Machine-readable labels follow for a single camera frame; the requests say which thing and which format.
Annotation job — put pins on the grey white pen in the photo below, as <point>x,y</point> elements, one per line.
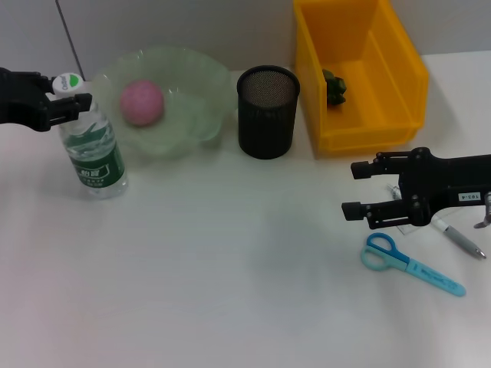
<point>460,239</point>

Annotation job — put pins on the green plastic scrap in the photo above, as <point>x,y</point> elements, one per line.
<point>335,90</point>

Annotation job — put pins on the blue scissors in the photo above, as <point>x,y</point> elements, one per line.
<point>433,278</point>

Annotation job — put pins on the pink peach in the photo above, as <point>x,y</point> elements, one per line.
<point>142,102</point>

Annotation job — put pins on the black mesh pen holder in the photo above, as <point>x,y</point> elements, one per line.
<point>264,130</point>

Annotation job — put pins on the yellow plastic bin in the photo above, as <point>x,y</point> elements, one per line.
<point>383,96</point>

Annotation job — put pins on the clear green-label water bottle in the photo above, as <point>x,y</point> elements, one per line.
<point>96,161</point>

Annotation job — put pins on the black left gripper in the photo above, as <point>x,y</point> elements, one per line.
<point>19,99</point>

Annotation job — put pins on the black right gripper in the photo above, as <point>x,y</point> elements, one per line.
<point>433,184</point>

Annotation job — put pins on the green glass fruit plate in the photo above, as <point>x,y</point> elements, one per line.
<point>192,88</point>

